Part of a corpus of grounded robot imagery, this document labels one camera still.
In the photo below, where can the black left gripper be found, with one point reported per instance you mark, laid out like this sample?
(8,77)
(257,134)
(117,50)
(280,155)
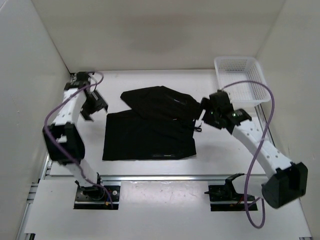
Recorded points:
(100,103)

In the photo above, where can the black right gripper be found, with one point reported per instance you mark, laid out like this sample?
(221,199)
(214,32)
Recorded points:
(205,103)

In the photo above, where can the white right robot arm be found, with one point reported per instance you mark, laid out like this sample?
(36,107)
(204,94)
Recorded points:
(284,180)

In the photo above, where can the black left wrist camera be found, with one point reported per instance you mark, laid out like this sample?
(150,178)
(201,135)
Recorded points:
(81,77)

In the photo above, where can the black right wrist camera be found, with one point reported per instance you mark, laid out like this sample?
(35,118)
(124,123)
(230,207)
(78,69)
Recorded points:
(220,99)

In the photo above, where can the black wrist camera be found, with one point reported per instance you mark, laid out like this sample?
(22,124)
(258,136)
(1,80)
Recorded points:
(220,99)
(81,77)

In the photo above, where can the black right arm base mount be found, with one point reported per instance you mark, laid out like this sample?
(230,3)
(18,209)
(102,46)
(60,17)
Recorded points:
(224,198)

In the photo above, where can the white perforated plastic basket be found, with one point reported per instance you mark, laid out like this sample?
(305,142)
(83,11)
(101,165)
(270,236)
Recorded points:
(241,77)

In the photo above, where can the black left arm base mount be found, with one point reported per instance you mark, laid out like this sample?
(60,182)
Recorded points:
(95,198)

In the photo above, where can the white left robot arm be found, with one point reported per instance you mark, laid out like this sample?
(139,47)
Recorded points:
(62,139)

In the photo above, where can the aluminium table edge rail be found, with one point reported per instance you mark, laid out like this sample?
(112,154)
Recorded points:
(140,178)

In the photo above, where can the black shorts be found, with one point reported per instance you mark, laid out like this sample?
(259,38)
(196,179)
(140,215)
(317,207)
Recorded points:
(159,125)

